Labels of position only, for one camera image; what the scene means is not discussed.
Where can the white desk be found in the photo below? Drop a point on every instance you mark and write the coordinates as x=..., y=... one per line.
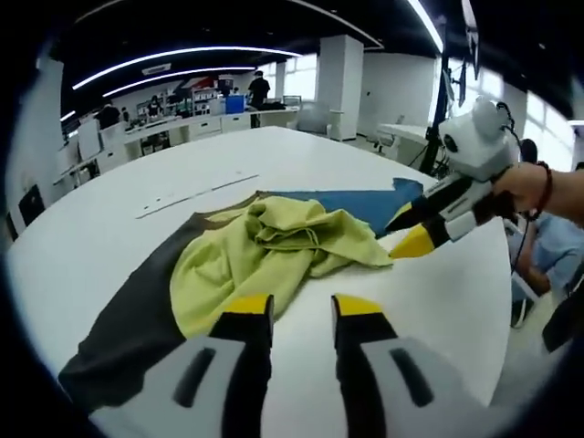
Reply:
x=406, y=132

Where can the white square pillar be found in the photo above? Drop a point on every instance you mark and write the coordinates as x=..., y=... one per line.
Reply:
x=341, y=86
x=41, y=137

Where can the white office chair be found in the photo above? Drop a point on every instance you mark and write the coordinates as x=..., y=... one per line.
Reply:
x=315, y=119

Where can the dark equipment stand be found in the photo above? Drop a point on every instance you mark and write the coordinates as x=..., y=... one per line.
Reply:
x=440, y=114

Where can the white boxy machine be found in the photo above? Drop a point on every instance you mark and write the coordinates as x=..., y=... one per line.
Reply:
x=89, y=139

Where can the white flat table strip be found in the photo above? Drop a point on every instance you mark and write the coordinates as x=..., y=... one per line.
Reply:
x=196, y=196

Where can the person's right hand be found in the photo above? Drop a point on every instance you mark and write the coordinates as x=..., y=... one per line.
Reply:
x=527, y=189

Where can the yellow-green grey blue garment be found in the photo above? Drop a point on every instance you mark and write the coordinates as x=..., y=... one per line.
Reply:
x=219, y=269

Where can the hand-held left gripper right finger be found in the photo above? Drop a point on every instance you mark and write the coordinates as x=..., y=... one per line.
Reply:
x=392, y=388

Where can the long ceiling light strip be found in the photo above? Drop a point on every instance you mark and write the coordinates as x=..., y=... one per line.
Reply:
x=182, y=55

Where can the ceiling air vent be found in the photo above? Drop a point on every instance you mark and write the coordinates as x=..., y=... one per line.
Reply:
x=156, y=69

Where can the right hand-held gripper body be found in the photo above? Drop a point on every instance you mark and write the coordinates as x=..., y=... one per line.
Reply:
x=481, y=143

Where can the long white counter cabinets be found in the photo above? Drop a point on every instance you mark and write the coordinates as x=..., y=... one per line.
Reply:
x=191, y=130

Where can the short ceiling light strip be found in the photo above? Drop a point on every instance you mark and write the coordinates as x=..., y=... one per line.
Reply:
x=178, y=75

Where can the blue storage box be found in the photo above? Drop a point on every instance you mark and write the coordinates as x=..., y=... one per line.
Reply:
x=236, y=104

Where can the straight ceiling light strip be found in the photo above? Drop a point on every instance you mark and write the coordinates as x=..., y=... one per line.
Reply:
x=426, y=23

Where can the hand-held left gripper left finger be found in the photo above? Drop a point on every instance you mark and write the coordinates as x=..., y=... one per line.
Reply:
x=205, y=388

